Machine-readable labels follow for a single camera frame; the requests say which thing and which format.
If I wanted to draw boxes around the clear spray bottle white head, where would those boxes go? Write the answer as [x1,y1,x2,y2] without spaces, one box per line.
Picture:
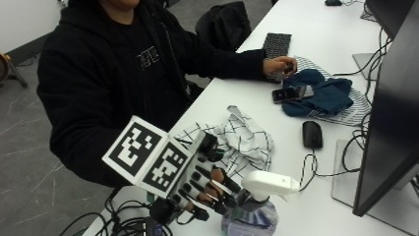
[219,169,302,236]

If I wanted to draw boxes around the black keyboard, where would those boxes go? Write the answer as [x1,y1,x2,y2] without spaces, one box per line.
[260,31,294,84]

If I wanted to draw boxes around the black smartphone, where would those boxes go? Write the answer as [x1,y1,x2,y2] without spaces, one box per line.
[271,85,315,105]

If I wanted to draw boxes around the dark blue cloth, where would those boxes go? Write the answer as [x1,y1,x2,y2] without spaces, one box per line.
[280,68,355,118]

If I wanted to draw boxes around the white black checked cloth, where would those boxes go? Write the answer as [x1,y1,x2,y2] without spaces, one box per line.
[173,104,276,185]

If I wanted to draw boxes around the grey flat device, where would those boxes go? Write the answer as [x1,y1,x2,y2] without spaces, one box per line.
[351,52,379,82]

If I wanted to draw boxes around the white cube of black markers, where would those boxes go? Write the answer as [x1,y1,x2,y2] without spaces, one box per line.
[101,114,207,200]

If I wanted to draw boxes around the white grey striped cloth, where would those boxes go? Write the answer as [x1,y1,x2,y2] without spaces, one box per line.
[291,55,374,128]

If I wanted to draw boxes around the black computer mouse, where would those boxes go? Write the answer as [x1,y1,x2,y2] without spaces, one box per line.
[300,120,324,149]

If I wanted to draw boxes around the grey monitor stand base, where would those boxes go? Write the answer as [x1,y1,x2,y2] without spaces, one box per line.
[330,139,419,236]

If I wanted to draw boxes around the large black monitor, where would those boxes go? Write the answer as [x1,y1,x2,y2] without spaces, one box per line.
[351,6,419,218]

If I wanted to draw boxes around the the person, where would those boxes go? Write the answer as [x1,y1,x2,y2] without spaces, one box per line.
[36,0,268,190]

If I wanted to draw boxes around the wooden stool with black legs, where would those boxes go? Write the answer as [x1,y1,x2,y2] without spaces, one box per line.
[0,51,29,89]

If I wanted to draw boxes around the black palm camera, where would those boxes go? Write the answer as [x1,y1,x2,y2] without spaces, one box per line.
[198,132,227,162]
[147,196,187,225]

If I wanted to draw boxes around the bundle of black cables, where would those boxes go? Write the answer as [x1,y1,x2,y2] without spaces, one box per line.
[57,187,175,236]

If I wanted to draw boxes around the black monitor cables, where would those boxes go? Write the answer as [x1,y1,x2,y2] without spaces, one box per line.
[331,28,393,155]

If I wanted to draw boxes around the black mouse cable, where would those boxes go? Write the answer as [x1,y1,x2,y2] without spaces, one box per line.
[296,147,364,193]

